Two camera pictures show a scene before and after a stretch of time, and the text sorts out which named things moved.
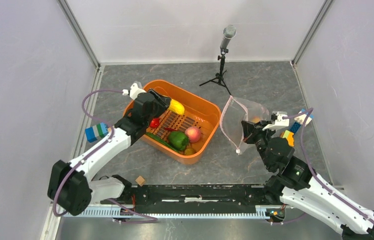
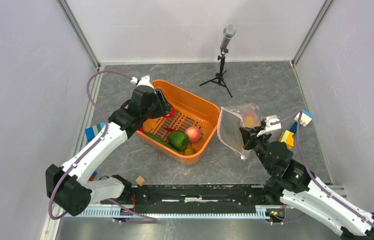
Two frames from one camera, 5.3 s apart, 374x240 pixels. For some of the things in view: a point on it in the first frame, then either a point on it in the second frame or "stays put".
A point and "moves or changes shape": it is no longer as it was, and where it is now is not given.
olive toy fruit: (189, 151) stays put
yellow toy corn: (176, 107) to (238, 146)
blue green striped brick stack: (92, 133) stays put
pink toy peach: (193, 133) stays put
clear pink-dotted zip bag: (235, 110) moves or changes shape
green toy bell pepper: (179, 140) stays put
